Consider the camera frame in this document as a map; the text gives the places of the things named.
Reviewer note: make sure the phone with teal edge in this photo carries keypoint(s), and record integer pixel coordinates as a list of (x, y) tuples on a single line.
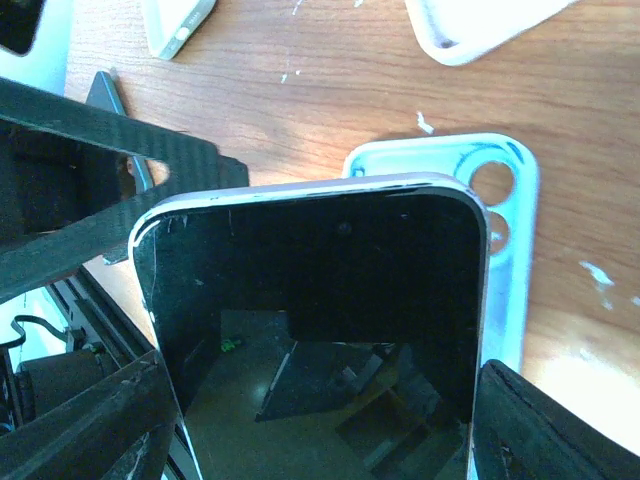
[(103, 95)]

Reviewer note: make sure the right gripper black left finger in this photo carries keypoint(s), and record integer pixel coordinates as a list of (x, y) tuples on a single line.
[(120, 428)]

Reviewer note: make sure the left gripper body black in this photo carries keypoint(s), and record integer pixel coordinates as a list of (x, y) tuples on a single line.
[(49, 182)]

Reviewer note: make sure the white phone case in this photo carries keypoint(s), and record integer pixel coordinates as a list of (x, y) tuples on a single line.
[(169, 24)]

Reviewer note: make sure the light blue phone case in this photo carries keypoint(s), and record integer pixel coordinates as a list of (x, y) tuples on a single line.
[(463, 156)]

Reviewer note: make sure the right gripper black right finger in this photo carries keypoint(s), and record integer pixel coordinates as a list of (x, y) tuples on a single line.
[(521, 433)]

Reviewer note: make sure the pink phone case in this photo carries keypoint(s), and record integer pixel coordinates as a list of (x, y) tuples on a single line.
[(455, 33)]

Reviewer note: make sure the phone with pink edge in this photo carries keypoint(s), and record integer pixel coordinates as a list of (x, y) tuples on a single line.
[(323, 330)]

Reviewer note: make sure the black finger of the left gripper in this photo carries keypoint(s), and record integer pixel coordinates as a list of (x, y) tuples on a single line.
[(178, 163)]

